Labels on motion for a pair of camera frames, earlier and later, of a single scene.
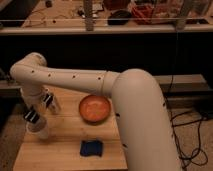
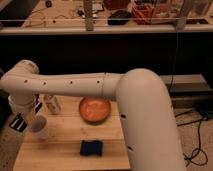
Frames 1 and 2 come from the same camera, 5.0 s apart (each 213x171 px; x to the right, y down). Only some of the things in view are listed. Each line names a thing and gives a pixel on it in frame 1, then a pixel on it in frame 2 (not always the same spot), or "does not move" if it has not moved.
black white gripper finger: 47,100 → 37,107
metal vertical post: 88,13 does not move
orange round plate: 94,109 does not move
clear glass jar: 49,100 does not move
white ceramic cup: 39,128 does not move
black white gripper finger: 32,116 → 18,122
